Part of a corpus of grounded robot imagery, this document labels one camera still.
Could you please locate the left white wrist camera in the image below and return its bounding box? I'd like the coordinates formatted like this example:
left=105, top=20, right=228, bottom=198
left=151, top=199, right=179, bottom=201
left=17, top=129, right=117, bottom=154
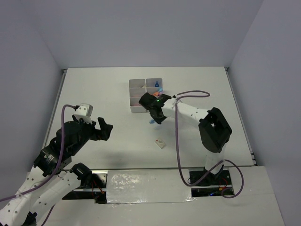
left=73, top=103, right=94, bottom=124

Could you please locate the white eraser box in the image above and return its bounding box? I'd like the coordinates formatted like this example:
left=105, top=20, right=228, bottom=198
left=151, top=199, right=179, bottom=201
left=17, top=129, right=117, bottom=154
left=155, top=138, right=166, bottom=149

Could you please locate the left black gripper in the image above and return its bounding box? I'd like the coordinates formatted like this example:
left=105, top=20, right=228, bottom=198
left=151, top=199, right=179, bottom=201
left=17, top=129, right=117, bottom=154
left=70, top=113, right=113, bottom=155

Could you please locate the silver foil panel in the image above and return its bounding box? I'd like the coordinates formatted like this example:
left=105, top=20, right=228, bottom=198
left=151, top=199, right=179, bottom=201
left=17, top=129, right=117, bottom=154
left=106, top=169, right=192, bottom=204

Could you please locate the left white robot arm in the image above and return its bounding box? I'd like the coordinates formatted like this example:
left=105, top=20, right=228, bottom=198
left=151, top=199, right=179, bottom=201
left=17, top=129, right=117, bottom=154
left=0, top=117, right=113, bottom=226

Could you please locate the left white divided container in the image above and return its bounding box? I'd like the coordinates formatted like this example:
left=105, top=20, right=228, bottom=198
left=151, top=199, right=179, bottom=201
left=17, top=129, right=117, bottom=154
left=129, top=79, right=147, bottom=113

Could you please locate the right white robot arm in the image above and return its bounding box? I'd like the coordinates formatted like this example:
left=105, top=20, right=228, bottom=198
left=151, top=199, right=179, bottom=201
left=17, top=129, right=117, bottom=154
left=139, top=90, right=232, bottom=186

